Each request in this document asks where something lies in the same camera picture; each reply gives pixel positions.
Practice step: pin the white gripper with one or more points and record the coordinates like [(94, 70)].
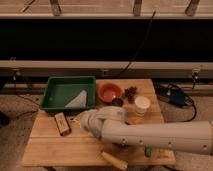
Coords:
[(93, 120)]

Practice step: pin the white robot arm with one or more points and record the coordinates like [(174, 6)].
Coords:
[(109, 124)]

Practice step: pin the orange red bowl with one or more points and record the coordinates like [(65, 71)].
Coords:
[(108, 91)]

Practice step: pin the white folded cloth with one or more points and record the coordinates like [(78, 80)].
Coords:
[(79, 101)]

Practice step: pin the small dark metal cup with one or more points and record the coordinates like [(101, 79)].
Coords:
[(117, 102)]

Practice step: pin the brown rectangular block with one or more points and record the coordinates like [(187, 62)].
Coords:
[(62, 124)]

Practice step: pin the wooden table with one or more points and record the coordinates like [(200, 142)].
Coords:
[(46, 148)]

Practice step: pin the green plastic tray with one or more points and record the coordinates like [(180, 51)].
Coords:
[(60, 91)]

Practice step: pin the orange tomato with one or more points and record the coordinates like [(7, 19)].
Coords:
[(137, 122)]

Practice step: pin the brown pine cone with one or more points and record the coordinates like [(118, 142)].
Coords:
[(130, 93)]

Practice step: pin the white paper cup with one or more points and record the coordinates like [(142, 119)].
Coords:
[(142, 104)]

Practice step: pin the green cucumber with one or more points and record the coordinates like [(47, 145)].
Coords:
[(148, 152)]

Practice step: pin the blue black device on floor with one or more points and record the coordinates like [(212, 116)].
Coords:
[(177, 97)]

